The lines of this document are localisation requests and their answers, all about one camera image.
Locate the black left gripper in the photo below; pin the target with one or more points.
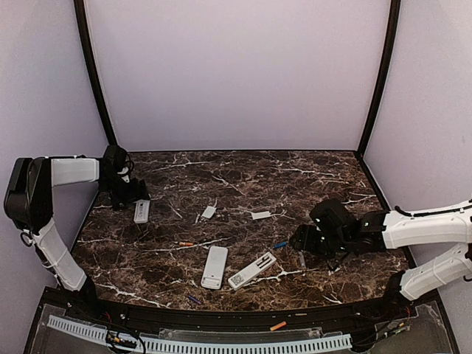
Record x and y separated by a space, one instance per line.
136 194

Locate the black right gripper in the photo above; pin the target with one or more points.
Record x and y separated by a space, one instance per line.
304 240

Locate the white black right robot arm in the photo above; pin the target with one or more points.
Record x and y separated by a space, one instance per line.
336 230

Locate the purple battery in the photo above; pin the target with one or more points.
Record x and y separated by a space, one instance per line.
195 300

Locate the blue battery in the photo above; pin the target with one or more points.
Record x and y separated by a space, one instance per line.
280 245

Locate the black front rail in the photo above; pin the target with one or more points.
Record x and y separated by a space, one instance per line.
347 318

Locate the white remote control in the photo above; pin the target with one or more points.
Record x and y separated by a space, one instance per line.
142 209
214 268
252 270

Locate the white battery cover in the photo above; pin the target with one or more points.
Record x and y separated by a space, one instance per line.
208 212
260 215

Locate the clear handled screwdriver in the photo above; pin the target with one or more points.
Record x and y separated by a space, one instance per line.
302 260

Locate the white slotted cable duct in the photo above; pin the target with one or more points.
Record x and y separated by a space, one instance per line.
97 334

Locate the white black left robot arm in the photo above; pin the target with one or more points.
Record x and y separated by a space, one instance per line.
28 202

